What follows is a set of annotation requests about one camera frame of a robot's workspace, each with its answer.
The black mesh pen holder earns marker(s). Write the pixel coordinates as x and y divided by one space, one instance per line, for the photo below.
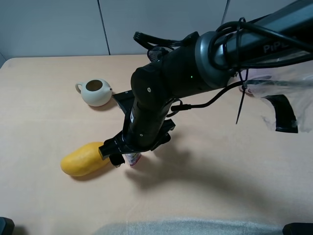
157 53

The yellow mango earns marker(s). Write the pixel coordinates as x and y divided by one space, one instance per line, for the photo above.
84 160

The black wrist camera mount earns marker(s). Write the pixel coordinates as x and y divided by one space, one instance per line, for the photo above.
125 100

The clear plastic cover black tape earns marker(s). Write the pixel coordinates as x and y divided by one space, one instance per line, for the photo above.
290 93

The rolled pink towel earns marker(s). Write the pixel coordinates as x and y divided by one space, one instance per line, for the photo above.
254 77

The white ceramic teapot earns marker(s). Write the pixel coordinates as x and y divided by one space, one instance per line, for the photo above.
95 93

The grey cloth at bottom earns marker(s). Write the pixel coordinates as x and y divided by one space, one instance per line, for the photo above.
190 226

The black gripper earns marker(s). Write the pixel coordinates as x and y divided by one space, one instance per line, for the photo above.
126 142

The clear candy bottle silver cap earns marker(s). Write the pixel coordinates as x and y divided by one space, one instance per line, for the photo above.
132 158

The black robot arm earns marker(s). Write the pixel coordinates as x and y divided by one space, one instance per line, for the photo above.
217 60

